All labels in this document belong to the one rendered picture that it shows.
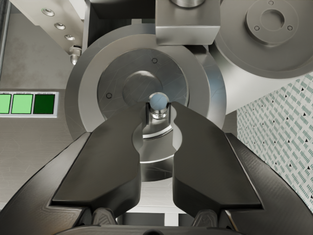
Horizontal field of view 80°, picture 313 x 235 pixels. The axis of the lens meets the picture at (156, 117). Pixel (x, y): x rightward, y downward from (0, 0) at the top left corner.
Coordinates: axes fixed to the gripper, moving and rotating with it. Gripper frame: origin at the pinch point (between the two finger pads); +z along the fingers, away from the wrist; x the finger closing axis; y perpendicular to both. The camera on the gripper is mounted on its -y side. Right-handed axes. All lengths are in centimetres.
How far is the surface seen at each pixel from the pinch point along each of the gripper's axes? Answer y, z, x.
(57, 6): -5.8, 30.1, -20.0
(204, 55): -1.8, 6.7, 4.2
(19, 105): 17, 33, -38
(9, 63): 41, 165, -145
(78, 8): -5.6, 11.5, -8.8
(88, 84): 0.0, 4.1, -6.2
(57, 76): 51, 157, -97
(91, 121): 2.6, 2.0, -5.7
